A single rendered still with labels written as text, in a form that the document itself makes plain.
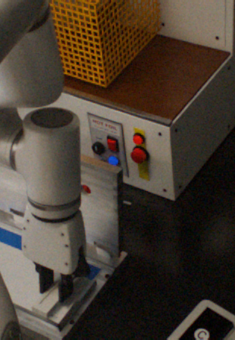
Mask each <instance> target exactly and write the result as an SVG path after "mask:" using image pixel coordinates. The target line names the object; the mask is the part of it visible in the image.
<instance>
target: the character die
mask: <svg viewBox="0 0 235 340"><path fill-rule="evenodd" d="M232 328H233V322H232V321H230V320H229V319H227V318H225V317H224V316H222V315H220V314H219V313H217V312H216V311H214V310H212V309H211V308H209V307H206V308H205V309H204V310H203V311H202V312H201V314H200V315H199V316H198V317H197V318H196V319H195V320H194V322H193V323H192V324H191V325H190V326H189V327H188V328H187V329H186V331H185V332H184V333H183V334H182V336H181V337H180V338H179V339H178V340H223V339H224V337H225V336H226V334H227V333H229V332H230V331H231V329H232Z"/></svg>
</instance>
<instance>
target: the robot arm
mask: <svg viewBox="0 0 235 340"><path fill-rule="evenodd" d="M63 88H64V69H63V64H62V60H61V54H60V50H59V46H58V41H57V37H56V35H55V27H54V24H53V20H52V12H51V8H50V4H49V0H0V166H3V167H5V168H8V169H10V170H12V171H14V172H19V173H21V174H22V176H23V178H24V179H25V181H26V183H27V189H26V191H25V194H26V195H27V208H26V212H25V215H24V219H23V235H22V240H21V243H22V246H21V250H22V251H23V255H24V256H25V257H26V258H27V259H29V260H32V261H33V264H34V265H35V270H36V272H37V273H39V293H40V294H43V293H44V292H45V291H46V290H47V289H48V288H49V287H50V286H51V285H52V283H53V282H54V281H55V279H54V270H55V271H57V272H59V273H61V281H60V282H59V283H58V296H59V299H58V302H61V303H63V302H64V301H65V300H66V299H67V298H69V297H70V296H71V295H72V294H73V292H74V279H76V278H77V277H86V276H88V275H89V274H90V273H91V269H90V267H89V265H88V263H87V261H86V232H85V227H84V220H83V214H82V213H81V210H79V208H80V206H81V164H80V119H79V118H78V117H77V114H76V113H74V112H72V111H70V110H67V109H63V108H58V107H48V108H45V106H47V105H50V104H52V103H53V102H56V101H57V100H58V99H59V97H60V96H61V93H62V91H63ZM38 107H42V108H39V109H35V110H33V111H32V112H29V113H28V114H26V115H25V118H24V119H23V120H22V118H21V117H20V116H19V114H18V111H17V108H38ZM77 265H78V267H77ZM19 323H20V322H19V319H18V317H17V313H16V311H15V307H14V304H13V301H12V299H11V297H10V293H9V291H8V288H7V287H6V285H5V280H4V279H3V278H2V274H1V273H0V340H23V336H22V333H21V329H20V325H19Z"/></svg>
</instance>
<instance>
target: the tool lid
mask: <svg viewBox="0 0 235 340"><path fill-rule="evenodd" d="M80 164H81V206H80V208H79V210H81V213H82V214H83V220H84V227H85V232H86V242H88V243H89V244H92V245H95V243H96V242H97V243H100V244H102V245H106V246H107V247H110V252H111V253H115V254H117V255H119V254H120V253H121V252H122V251H123V250H124V182H123V168H121V167H117V166H114V165H112V164H109V163H107V162H104V161H100V160H97V159H94V158H93V157H91V156H87V155H83V154H80ZM84 184H85V185H86V186H88V187H89V188H90V190H91V194H88V193H87V192H85V190H84V189H83V185H84ZM26 189H27V183H26V181H25V179H24V178H23V176H22V174H21V173H19V172H14V171H12V170H10V169H8V168H5V167H3V166H0V208H2V209H5V210H7V211H9V212H11V211H12V210H13V209H15V210H17V211H18V212H21V213H25V212H26V208H27V195H26V194H25V191H26Z"/></svg>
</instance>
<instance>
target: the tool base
mask: <svg viewBox="0 0 235 340"><path fill-rule="evenodd" d="M24 215H25V213H23V212H18V211H17V210H15V209H13V210H12V211H11V212H9V211H7V210H5V209H2V208H0V226H1V227H3V228H5V229H9V230H11V231H13V232H16V233H18V234H19V235H22V234H23V223H24ZM86 261H87V262H88V263H92V264H93V265H96V266H98V267H100V268H101V269H102V271H101V272H100V273H99V275H98V277H97V278H96V279H95V280H96V281H97V286H96V287H94V289H93V290H92V291H91V293H90V294H89V296H88V297H87V298H86V300H85V301H84V302H83V303H82V305H81V307H80V308H79V309H78V310H77V311H76V312H75V314H74V315H73V316H72V317H71V319H70V321H71V320H73V321H74V324H73V325H71V324H70V321H69V322H68V323H67V325H66V326H65V327H64V328H63V329H62V330H61V332H59V331H57V330H55V329H52V328H50V327H49V326H45V325H43V324H41V323H39V322H37V321H35V320H33V319H32V318H31V319H30V318H29V317H27V316H24V315H23V314H21V313H18V312H17V311H16V313H17V317H18V319H19V322H20V323H19V325H20V329H21V332H22V333H24V334H26V335H28V336H29V337H31V338H35V339H36V340H70V338H71V337H72V336H73V334H74V333H75V332H76V331H77V329H78V328H79V327H80V325H81V324H82V323H83V321H84V320H85V319H86V318H87V317H88V314H89V313H90V311H91V310H92V309H93V308H94V306H95V305H96V304H97V302H98V301H99V300H100V298H101V297H102V295H103V294H104V293H105V291H106V290H107V289H108V288H109V287H110V285H111V284H112V282H113V281H114V279H116V278H117V277H118V275H119V272H120V271H121V270H122V269H123V268H124V267H125V266H126V264H127V262H128V261H129V259H128V253H125V252H123V251H122V252H121V253H120V254H119V255H117V254H115V253H111V252H110V247H107V246H106V245H102V244H100V243H97V242H96V243H95V245H92V244H89V243H88V242H86ZM106 274H109V275H110V277H109V278H106V277H105V275H106Z"/></svg>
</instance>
